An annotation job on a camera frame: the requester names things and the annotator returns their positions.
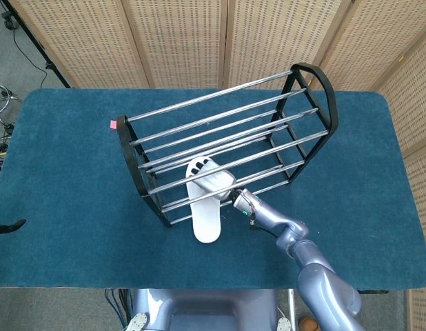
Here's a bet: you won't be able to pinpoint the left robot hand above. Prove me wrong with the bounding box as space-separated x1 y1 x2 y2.
0 219 27 237

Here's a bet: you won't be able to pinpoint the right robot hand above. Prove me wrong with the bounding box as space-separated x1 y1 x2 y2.
190 157 236 201

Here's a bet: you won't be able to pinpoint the white slipper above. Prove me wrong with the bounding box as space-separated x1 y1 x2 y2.
184 157 223 244

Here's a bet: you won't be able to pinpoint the black metal shoe rack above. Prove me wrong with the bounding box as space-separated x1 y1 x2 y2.
116 62 339 228

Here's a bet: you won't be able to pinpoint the blue carpet mat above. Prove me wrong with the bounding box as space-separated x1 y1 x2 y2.
0 88 426 289

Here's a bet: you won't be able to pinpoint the blue-grey robot torso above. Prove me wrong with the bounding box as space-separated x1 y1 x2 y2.
125 288 293 331

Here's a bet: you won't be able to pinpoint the chrome stool base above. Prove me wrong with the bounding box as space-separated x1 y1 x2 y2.
0 83 23 123

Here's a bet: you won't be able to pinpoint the wicker folding screen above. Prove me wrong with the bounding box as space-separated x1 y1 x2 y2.
8 0 426 331

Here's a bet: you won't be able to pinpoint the black stand leg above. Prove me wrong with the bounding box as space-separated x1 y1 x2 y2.
0 0 72 89

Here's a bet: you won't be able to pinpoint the bundle of floor cables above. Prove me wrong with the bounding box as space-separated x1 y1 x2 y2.
0 122 14 180

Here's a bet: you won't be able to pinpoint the cables beside robot torso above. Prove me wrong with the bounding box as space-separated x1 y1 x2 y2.
104 288 132 329

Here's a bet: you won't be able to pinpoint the thin black cable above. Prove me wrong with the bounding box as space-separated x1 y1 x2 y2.
12 26 49 88

